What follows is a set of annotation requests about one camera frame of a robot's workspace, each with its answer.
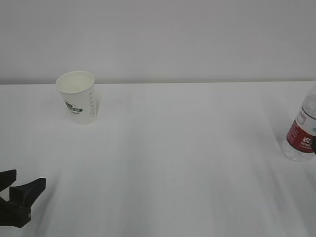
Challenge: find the white paper cup green logo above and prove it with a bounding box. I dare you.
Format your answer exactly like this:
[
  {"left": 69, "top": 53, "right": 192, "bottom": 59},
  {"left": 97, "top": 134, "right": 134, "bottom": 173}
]
[{"left": 56, "top": 71, "right": 97, "bottom": 125}]

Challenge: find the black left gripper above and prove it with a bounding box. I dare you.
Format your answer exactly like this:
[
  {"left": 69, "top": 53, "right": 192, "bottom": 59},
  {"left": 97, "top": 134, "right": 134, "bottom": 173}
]
[{"left": 0, "top": 169, "right": 46, "bottom": 228}]

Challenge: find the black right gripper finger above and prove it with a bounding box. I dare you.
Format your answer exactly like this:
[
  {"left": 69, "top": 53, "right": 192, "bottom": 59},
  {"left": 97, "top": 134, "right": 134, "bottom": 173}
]
[{"left": 311, "top": 136, "right": 316, "bottom": 154}]

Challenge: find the clear water bottle red label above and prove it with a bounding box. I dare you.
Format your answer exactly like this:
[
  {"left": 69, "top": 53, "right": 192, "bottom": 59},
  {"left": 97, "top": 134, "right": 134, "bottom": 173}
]
[{"left": 282, "top": 86, "right": 316, "bottom": 162}]

